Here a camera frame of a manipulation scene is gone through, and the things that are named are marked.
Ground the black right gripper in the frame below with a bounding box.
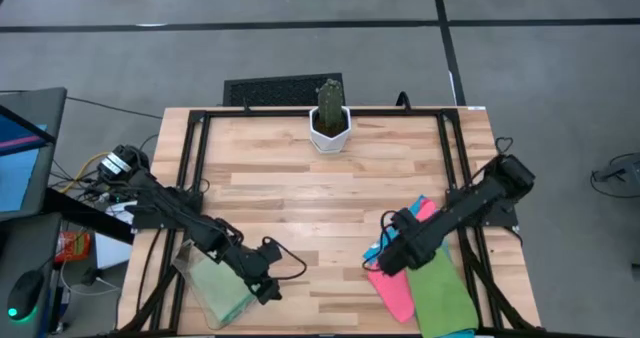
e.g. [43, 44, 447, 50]
[376, 222, 437, 278]

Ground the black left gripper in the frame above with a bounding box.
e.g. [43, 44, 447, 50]
[225, 245, 284, 306]

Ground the pink microfiber towel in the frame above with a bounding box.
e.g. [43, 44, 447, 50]
[366, 197, 438, 325]

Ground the pale green microfiber towel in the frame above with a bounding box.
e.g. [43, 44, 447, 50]
[191, 256, 257, 328]

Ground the bright green microfiber towel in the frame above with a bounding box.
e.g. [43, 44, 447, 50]
[404, 250, 480, 338]

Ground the blue microfiber towel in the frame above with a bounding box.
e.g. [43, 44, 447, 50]
[363, 194, 476, 338]

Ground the clear plastic bin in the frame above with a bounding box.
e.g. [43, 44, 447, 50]
[170, 237, 259, 331]

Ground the white hexagonal plant pot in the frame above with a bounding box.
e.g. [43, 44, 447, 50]
[308, 105, 353, 155]

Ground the white box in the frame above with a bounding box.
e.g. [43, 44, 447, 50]
[93, 201, 135, 271]

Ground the green cactus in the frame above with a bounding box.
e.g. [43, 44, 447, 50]
[315, 77, 346, 129]

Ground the black diagonal beam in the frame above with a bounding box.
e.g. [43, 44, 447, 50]
[41, 186, 137, 246]

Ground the orange snack packet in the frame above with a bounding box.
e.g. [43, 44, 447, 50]
[53, 230, 93, 264]

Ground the black perforated floor mat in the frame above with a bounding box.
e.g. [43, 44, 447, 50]
[222, 72, 347, 108]

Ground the black floor stand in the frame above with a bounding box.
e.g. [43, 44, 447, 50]
[589, 151, 640, 200]

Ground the black computer mouse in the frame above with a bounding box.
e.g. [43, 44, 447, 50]
[5, 269, 46, 324]

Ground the dark grey desk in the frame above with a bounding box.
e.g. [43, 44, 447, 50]
[0, 211, 65, 338]

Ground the computer monitor with blue screen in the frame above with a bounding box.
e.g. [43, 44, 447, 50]
[0, 86, 69, 223]

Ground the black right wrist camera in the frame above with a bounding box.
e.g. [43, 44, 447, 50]
[389, 208, 420, 233]

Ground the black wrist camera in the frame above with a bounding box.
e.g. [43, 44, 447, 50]
[389, 208, 420, 233]
[259, 236, 285, 260]

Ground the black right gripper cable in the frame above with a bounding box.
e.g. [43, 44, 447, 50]
[361, 209, 401, 273]

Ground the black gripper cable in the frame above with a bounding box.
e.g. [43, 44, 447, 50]
[263, 235, 308, 282]
[361, 209, 401, 273]

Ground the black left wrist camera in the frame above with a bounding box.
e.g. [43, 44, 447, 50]
[259, 236, 285, 260]

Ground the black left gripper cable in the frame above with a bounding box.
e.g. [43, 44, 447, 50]
[263, 235, 308, 282]

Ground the black aluminium table frame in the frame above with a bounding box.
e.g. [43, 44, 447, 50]
[112, 105, 544, 338]

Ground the yellow cable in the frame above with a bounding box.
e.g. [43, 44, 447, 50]
[58, 150, 110, 195]

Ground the black floor cable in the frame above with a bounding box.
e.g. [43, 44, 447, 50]
[64, 95, 164, 121]

